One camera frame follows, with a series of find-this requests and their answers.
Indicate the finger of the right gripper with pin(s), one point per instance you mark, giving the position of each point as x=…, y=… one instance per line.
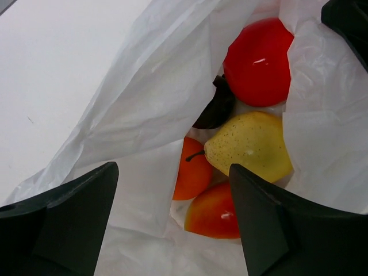
x=348, y=18

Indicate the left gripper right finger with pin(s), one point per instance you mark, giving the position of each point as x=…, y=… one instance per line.
x=284, y=234

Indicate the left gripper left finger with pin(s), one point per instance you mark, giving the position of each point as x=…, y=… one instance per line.
x=60, y=231

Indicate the white plastic bag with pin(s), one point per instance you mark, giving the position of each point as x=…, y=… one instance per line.
x=155, y=87

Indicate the red yellow fake peach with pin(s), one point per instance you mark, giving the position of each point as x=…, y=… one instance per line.
x=212, y=214

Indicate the yellow fake pear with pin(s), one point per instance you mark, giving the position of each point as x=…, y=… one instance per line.
x=253, y=140

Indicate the red fake apple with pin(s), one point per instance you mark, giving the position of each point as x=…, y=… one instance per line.
x=256, y=66

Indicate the orange fake fruit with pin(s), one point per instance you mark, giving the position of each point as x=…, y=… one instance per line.
x=194, y=173

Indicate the dark fake fruit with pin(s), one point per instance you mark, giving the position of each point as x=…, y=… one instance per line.
x=219, y=109

